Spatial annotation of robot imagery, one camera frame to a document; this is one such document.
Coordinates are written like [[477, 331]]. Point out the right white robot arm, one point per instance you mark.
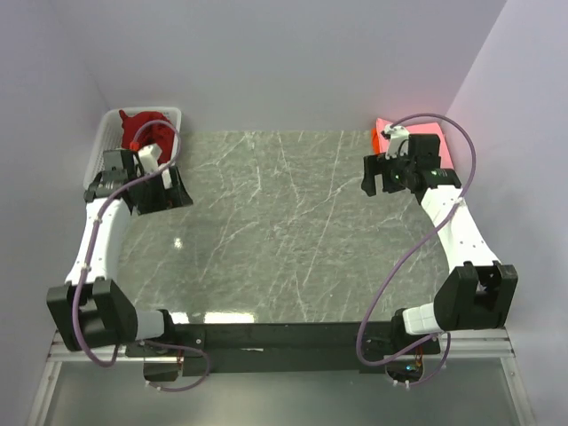
[[479, 289]]

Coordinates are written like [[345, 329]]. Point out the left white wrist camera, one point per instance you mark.
[[147, 157]]

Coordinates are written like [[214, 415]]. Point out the white plastic basket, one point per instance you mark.
[[109, 135]]

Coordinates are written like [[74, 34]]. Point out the orange folded t shirt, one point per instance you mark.
[[379, 143]]

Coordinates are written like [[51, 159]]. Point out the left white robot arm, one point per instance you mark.
[[89, 309]]

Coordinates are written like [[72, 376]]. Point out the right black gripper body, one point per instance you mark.
[[394, 171]]

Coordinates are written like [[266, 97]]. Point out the red t shirt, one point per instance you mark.
[[156, 133]]

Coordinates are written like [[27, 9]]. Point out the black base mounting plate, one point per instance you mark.
[[276, 347]]

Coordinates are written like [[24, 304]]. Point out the aluminium frame rail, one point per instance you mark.
[[473, 380]]

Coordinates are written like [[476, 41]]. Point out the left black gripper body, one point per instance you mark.
[[153, 197]]

